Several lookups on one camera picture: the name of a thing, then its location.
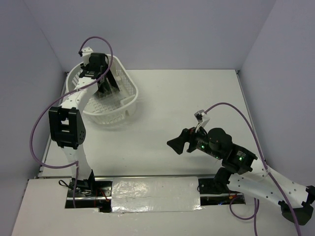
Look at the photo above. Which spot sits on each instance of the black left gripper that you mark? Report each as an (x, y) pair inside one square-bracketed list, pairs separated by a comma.
[(84, 68)]

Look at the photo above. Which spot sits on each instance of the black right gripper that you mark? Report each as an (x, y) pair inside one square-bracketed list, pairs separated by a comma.
[(187, 135)]

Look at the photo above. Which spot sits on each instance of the beige plate with dark rim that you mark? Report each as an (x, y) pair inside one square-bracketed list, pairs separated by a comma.
[(100, 89)]

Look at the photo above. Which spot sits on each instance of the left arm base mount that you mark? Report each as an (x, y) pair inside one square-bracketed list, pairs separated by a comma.
[(100, 198)]

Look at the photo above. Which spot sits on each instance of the silver foil tape sheet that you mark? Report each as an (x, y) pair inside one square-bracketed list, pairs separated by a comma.
[(155, 194)]

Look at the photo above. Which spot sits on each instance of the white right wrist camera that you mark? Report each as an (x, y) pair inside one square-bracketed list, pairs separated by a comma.
[(202, 119)]

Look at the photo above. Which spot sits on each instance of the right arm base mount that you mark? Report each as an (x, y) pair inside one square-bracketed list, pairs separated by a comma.
[(210, 195)]

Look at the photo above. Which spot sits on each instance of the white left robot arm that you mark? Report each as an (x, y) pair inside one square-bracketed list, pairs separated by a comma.
[(66, 123)]

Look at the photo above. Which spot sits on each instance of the black plate in rack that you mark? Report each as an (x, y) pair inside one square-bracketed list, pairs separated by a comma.
[(112, 81)]

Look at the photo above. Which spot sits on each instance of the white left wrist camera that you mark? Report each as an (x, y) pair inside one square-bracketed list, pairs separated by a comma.
[(85, 54)]

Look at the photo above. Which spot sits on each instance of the teal plate in rack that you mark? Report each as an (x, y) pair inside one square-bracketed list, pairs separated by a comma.
[(106, 86)]

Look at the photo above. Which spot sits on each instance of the white plastic dish rack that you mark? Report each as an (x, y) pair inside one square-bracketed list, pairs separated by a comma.
[(112, 108)]

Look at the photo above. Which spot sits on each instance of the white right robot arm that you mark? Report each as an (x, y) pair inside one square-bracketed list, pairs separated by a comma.
[(242, 171)]

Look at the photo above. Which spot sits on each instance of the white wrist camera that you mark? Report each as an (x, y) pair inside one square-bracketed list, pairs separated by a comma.
[(202, 119), (85, 54)]

